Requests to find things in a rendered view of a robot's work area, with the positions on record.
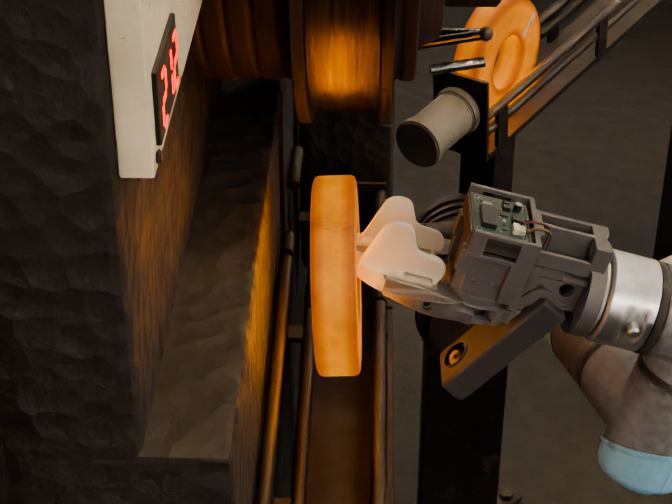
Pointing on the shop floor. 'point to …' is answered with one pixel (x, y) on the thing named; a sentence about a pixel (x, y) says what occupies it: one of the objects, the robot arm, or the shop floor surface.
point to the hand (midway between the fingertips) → (338, 254)
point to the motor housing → (456, 411)
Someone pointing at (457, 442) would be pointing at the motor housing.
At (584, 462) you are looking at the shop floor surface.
